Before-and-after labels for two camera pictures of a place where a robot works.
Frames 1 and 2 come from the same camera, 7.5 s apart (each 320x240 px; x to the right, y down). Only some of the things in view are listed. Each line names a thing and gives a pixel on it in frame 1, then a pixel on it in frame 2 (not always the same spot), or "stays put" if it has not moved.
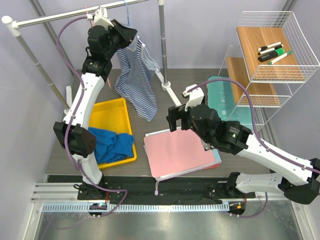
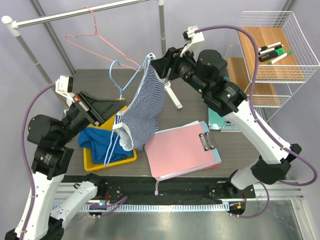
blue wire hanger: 150,56 → 116,134
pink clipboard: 177,151 stays put
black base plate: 139,189 stays put
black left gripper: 126,34 → 98,110
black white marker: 262,48 stays put
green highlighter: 270,55 stays put
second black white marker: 276,48 stays put
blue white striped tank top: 135,82 → 140,120
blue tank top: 111,147 stays put
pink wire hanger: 107,78 → 96,33
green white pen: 288,53 stays put
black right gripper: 175,113 → 162,65
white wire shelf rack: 269,59 stays put
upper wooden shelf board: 289,68 stays put
